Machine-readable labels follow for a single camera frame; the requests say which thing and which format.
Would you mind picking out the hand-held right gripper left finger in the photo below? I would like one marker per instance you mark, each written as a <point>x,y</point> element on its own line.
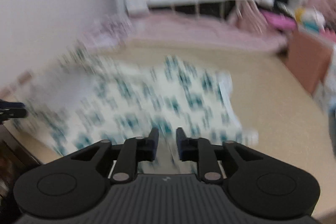
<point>154,144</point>

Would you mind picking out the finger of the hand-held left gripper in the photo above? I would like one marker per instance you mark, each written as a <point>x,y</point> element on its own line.
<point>11,106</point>

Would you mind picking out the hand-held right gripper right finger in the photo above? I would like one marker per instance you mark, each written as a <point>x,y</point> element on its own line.
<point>180,144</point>

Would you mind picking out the white teal patterned garment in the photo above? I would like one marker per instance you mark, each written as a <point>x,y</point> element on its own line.
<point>131,98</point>

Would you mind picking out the beige bed mat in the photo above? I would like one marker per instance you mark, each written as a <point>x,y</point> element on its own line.
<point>262,87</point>

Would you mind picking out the pink blanket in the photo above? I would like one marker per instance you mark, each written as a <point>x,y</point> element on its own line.
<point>199,32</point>

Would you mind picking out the purple floral printed cloth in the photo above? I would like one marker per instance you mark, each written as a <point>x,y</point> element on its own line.
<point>107,29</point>

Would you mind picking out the brown cardboard box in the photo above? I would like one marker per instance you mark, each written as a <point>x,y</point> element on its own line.
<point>307,61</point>

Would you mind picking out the bright pink object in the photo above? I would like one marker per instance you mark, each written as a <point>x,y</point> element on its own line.
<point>279,20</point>

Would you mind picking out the yellow white plush toy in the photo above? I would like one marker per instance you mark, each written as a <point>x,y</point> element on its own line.
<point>311,18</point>

